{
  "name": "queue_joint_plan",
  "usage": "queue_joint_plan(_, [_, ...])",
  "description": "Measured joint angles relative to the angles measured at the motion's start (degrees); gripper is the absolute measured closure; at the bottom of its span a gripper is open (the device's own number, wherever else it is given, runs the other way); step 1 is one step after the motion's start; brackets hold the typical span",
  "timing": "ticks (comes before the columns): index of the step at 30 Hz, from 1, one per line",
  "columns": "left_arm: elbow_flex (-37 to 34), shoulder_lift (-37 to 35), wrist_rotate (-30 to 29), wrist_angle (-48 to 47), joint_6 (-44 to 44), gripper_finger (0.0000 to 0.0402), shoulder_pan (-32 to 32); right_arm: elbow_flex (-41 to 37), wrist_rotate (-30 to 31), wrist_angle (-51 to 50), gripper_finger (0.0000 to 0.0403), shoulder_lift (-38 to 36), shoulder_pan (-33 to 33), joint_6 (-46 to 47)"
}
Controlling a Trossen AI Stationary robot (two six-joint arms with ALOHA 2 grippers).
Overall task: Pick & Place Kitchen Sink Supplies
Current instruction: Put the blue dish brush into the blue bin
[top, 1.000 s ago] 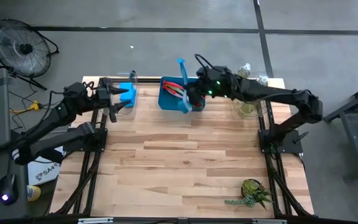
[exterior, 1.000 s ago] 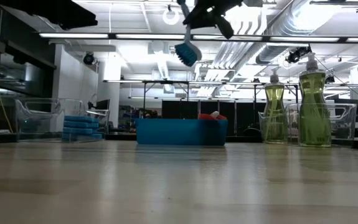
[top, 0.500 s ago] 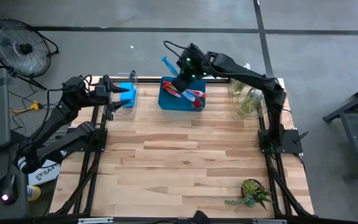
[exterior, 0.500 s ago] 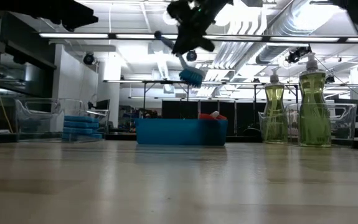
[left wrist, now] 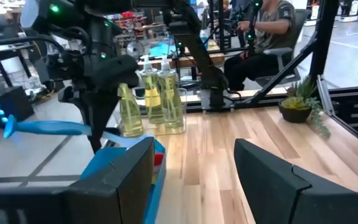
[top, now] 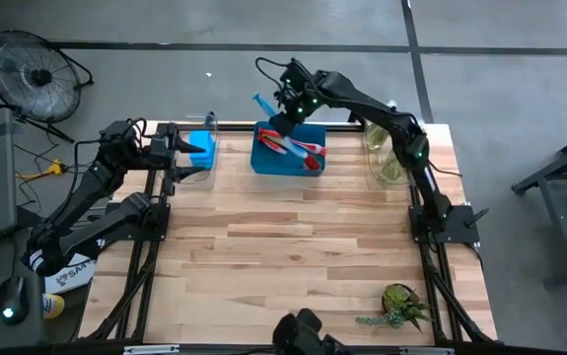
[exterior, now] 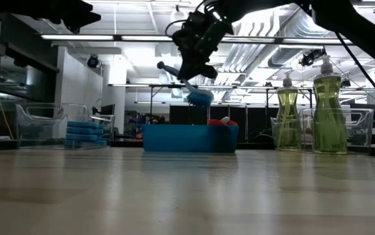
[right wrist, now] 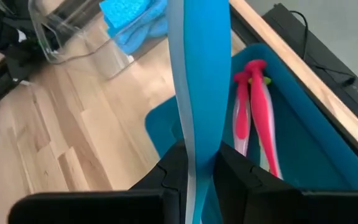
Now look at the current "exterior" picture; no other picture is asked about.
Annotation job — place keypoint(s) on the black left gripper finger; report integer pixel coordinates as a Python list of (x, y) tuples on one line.
[(83, 16)]

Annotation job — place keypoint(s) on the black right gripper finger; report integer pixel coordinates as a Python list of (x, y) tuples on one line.
[(190, 73), (210, 72)]

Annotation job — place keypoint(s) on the blue dish brush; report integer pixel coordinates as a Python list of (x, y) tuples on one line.
[(200, 98)]

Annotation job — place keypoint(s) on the yellow soap pump bottle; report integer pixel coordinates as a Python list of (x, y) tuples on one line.
[(287, 107), (329, 114)]

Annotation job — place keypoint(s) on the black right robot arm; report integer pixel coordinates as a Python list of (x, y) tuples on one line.
[(353, 26)]

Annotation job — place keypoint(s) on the black partition panels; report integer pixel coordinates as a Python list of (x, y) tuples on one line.
[(239, 115)]

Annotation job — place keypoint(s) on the blue plastic bin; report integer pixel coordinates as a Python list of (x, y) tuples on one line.
[(190, 138)]

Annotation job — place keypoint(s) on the black chair backrest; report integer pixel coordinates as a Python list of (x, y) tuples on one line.
[(262, 137)]

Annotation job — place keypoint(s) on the small black monitor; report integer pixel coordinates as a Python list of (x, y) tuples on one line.
[(108, 109)]

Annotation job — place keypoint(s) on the clear plastic bin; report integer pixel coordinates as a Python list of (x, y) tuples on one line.
[(360, 130), (37, 124)]

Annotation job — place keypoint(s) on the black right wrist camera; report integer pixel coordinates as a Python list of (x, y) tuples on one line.
[(190, 26)]

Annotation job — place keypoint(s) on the black metal table frame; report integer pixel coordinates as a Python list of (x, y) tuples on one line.
[(161, 85)]

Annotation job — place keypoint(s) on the black overhead frame bar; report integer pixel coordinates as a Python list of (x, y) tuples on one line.
[(117, 38)]

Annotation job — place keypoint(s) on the black ceiling spot camera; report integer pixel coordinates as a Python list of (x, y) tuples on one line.
[(93, 62)]

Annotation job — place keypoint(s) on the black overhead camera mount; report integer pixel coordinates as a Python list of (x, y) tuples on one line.
[(309, 58)]

